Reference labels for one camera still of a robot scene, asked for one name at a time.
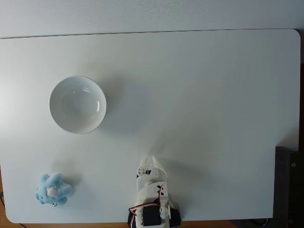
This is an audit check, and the skyblue plush doll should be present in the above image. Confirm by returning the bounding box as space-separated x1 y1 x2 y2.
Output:
36 172 73 207

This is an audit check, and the white ceramic bowl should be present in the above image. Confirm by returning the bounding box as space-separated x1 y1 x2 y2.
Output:
49 76 107 135

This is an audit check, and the dark wooden cabinet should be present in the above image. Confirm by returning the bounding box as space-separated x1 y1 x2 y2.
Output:
275 146 304 228

